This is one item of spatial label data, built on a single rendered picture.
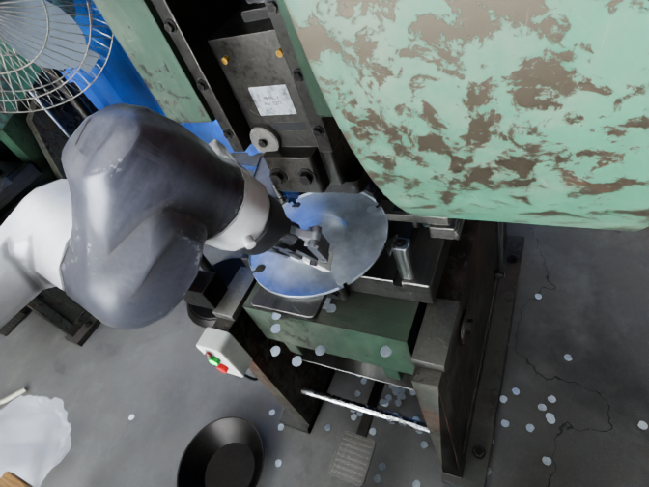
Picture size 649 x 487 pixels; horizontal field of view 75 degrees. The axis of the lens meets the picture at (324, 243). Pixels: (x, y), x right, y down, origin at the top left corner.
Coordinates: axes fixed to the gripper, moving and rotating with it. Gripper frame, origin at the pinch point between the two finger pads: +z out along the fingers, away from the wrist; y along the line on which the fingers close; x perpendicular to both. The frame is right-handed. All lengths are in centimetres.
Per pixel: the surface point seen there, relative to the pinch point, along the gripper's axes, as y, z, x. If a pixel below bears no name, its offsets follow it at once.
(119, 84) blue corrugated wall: -210, 94, 118
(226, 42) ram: -12.9, -16.3, 27.7
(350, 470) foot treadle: -11, 60, -45
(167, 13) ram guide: -17.5, -23.4, 27.5
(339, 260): -2.9, 14.0, 2.6
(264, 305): -14.0, 8.9, -8.1
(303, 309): -5.9, 9.2, -7.7
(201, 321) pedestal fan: -98, 89, -15
